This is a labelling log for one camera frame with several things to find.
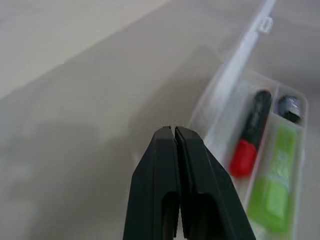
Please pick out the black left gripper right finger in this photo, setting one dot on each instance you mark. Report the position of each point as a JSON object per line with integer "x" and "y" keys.
{"x": 207, "y": 190}

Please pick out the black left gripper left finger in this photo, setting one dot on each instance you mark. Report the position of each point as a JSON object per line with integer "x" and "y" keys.
{"x": 152, "y": 187}

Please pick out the green highlighter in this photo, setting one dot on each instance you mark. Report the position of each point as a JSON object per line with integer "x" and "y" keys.
{"x": 272, "y": 195}

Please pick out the black marker with red cap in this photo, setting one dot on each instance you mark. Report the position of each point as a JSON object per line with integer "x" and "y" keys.
{"x": 255, "y": 120}

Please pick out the dark blue-grey small object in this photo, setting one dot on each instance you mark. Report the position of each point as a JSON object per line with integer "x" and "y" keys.
{"x": 290, "y": 107}

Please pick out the white plastic pencil case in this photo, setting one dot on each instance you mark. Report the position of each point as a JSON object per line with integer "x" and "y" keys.
{"x": 232, "y": 75}

